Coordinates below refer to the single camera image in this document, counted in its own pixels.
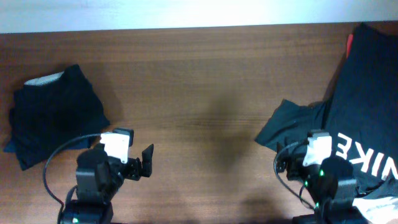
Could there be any black Nike t-shirt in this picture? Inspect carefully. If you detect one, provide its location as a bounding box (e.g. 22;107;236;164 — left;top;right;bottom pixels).
255;24;397;199

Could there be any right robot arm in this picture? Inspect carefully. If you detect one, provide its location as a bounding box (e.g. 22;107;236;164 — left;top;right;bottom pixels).
273;141;368;224

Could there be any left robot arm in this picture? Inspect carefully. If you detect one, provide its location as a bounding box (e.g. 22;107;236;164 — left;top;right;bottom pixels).
57;143;154;224

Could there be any folded black clothes stack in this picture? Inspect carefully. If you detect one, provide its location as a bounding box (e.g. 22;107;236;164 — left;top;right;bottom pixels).
5;64;110;170

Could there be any white t-shirt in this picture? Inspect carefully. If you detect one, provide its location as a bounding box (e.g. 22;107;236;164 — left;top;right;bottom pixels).
352;197;397;224

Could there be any red t-shirt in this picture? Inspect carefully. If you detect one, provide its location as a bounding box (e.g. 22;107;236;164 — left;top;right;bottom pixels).
346;34;354;58

